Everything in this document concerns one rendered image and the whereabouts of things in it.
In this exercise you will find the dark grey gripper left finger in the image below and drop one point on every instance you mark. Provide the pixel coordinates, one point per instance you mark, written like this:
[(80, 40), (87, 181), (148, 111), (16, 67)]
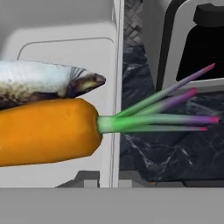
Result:
[(87, 178)]

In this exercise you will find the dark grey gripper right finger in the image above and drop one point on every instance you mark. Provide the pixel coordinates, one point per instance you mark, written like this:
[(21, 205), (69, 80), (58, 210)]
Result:
[(131, 178)]

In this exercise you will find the white tupperware container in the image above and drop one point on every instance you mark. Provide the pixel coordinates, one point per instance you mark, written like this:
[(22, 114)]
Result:
[(73, 49)]

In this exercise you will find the orange carrot with green top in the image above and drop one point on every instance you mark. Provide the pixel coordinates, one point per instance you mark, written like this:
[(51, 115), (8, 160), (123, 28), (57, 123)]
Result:
[(43, 131)]

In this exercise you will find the silver grey fish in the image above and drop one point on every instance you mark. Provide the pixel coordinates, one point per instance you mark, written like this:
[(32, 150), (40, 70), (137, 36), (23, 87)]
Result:
[(32, 78)]

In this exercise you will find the white appliance with black window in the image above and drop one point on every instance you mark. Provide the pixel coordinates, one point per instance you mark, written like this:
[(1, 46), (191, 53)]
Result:
[(201, 49)]

